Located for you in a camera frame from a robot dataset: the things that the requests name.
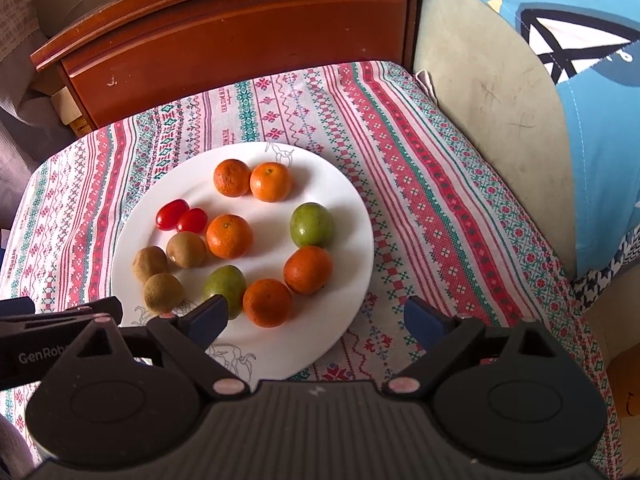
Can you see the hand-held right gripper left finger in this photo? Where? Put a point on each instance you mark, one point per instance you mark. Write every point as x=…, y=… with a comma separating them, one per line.
x=207, y=322

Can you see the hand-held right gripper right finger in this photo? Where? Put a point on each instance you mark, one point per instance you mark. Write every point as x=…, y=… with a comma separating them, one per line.
x=425, y=322

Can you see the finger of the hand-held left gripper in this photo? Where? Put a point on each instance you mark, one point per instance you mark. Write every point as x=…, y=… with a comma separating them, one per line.
x=107, y=307
x=15, y=306

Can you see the green round fruit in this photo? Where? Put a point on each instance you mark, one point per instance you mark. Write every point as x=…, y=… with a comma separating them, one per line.
x=225, y=285
x=311, y=225

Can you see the brown kiwi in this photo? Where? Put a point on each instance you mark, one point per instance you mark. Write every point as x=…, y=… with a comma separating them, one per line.
x=164, y=293
x=186, y=249

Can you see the brown kiwi fruit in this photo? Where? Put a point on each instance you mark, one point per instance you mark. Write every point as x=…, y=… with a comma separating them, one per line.
x=150, y=263

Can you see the red cherry tomato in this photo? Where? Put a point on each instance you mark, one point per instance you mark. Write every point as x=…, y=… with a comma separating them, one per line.
x=192, y=220
x=171, y=213

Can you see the white plate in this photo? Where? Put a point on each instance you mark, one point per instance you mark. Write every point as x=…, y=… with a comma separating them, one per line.
x=320, y=320

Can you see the striped patterned cloth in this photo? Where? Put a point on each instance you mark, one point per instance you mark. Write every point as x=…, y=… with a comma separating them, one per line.
x=450, y=200

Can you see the houndstooth fabric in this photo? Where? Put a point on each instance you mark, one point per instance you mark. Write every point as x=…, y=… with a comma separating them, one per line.
x=610, y=270

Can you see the small cardboard box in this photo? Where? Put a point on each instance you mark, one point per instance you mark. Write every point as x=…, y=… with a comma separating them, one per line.
x=70, y=110

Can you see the blue printed pillow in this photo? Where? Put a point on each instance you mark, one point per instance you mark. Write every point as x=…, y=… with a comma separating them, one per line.
x=600, y=135

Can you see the brown wooden nightstand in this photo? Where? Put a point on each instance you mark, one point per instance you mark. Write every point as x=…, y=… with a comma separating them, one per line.
x=240, y=35

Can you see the checked beige curtain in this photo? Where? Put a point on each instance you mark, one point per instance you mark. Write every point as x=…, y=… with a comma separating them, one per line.
x=17, y=10

